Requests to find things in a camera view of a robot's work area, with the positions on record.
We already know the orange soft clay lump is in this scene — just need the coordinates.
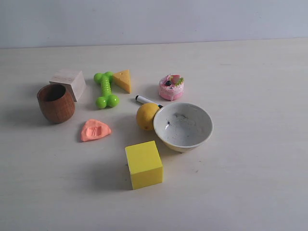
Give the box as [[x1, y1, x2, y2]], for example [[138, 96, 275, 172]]
[[80, 119, 112, 142]]

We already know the white ceramic bowl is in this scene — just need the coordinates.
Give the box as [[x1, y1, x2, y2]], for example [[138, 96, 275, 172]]
[[153, 103, 214, 153]]

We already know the yellow foam cube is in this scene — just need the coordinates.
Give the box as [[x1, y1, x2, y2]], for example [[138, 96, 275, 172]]
[[125, 141, 164, 190]]

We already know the yellow lemon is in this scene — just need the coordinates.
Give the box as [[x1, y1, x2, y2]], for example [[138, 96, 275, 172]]
[[136, 103, 160, 131]]

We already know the light wooden cube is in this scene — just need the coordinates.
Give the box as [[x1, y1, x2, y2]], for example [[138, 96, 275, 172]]
[[49, 69, 86, 102]]

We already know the brown wooden cup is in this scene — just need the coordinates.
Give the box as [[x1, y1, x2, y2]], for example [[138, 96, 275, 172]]
[[37, 84, 75, 124]]

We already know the pink toy cake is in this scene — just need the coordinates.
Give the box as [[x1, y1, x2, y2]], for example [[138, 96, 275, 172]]
[[158, 75, 184, 101]]

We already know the yellow cheese wedge toy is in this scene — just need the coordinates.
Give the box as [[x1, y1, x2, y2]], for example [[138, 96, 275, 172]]
[[113, 69, 131, 93]]

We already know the green toy bone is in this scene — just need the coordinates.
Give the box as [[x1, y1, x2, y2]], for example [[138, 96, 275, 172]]
[[94, 72, 119, 109]]

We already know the white marker pen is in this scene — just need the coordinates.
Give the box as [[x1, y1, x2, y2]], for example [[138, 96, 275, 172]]
[[135, 95, 163, 108]]

